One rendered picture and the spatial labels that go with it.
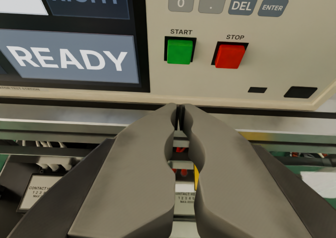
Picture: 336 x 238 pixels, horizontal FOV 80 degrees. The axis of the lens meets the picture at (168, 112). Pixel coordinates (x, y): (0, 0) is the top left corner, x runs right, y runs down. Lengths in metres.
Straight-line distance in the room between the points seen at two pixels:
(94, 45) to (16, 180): 0.51
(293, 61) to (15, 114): 0.25
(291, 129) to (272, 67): 0.07
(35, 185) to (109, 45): 0.32
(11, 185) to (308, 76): 0.62
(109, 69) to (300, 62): 0.15
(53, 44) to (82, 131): 0.09
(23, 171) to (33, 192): 0.21
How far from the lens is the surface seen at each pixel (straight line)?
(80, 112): 0.21
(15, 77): 0.23
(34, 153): 0.30
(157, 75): 0.18
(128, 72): 0.18
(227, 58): 0.16
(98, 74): 0.19
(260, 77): 0.19
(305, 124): 0.24
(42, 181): 0.42
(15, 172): 0.64
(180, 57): 0.16
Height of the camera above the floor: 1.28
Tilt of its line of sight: 56 degrees down
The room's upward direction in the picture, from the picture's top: 4 degrees clockwise
